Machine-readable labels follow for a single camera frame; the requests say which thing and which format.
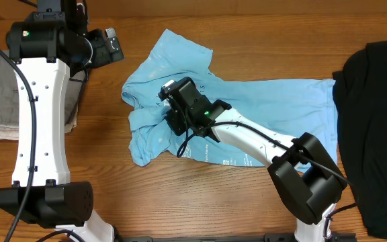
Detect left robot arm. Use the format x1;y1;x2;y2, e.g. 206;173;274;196
0;1;124;241

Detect folded beige cloth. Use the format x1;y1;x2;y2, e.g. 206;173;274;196
0;110;78;140

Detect black polo shirt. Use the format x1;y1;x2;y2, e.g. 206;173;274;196
333;41;387;239

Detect folded grey trousers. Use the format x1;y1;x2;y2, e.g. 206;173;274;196
0;56;85;132

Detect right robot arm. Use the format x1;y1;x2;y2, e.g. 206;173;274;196
158;77;356;241

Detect light blue printed t-shirt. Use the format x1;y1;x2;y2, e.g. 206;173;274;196
121;30;337;167

